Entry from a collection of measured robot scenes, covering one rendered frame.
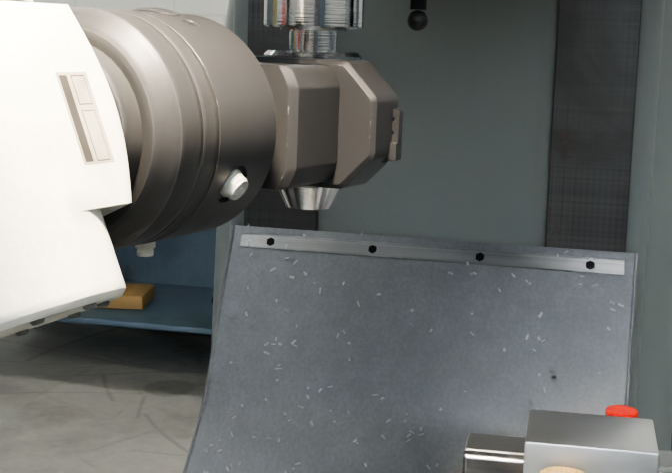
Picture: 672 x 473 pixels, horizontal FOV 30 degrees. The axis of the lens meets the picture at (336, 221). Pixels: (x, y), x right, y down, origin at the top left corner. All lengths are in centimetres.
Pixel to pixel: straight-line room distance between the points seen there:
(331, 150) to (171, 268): 468
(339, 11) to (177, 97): 17
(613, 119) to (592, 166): 4
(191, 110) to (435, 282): 55
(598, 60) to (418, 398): 28
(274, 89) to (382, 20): 48
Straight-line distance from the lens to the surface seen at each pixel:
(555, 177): 96
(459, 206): 97
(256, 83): 48
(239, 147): 47
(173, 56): 44
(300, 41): 59
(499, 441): 67
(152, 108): 43
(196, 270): 517
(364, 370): 96
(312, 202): 60
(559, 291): 96
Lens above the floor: 128
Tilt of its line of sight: 9 degrees down
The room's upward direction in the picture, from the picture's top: 2 degrees clockwise
